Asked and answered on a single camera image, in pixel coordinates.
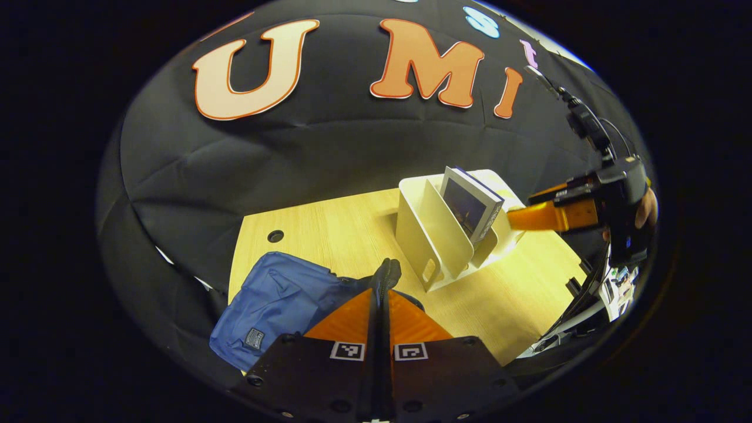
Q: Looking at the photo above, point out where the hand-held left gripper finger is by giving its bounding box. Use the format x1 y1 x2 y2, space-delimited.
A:
232 288 382 423
382 289 521 423

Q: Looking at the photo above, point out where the blue cover book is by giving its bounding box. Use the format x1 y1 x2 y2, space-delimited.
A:
441 166 505 244

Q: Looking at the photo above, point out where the white bookshelf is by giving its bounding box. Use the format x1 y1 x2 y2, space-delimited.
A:
395 169 526 293

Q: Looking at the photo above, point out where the blue schoolbag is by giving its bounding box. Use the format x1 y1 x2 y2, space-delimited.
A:
210 251 424 372

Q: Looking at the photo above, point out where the cluttered white side table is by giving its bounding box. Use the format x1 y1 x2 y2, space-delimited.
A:
517 264 641 359

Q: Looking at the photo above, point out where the black cable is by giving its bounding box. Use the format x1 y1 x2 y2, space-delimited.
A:
540 253 615 347

